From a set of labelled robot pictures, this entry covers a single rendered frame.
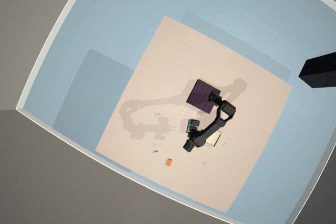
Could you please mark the beige rectangular tray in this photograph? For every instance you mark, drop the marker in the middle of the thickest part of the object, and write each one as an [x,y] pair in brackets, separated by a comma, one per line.
[213,139]

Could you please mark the orange rectangular block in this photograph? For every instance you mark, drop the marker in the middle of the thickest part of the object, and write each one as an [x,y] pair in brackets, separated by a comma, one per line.
[169,162]

